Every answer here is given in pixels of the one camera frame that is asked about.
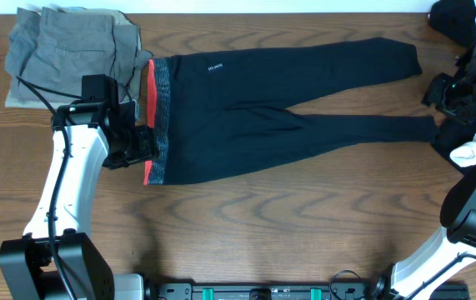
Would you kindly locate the folded beige garment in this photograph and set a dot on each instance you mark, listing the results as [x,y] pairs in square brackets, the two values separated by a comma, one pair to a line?
[54,102]

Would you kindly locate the folded grey trousers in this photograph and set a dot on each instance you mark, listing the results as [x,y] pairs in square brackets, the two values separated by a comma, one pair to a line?
[66,54]

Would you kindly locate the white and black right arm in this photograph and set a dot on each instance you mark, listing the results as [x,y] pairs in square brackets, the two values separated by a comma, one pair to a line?
[452,247]

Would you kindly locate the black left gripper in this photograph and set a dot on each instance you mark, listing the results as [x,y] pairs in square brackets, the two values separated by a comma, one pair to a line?
[147,149]

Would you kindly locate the black garment pile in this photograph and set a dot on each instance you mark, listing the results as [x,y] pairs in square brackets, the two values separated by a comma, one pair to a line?
[455,19]

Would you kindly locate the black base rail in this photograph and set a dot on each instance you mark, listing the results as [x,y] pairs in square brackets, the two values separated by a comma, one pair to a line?
[328,291]

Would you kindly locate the black leggings with red waistband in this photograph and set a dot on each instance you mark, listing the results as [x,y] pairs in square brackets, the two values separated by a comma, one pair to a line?
[222,114]

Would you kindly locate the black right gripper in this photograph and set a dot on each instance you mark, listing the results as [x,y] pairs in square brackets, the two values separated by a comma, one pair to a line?
[436,94]

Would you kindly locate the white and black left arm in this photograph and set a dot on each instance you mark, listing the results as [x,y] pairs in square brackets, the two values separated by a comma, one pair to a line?
[55,257]

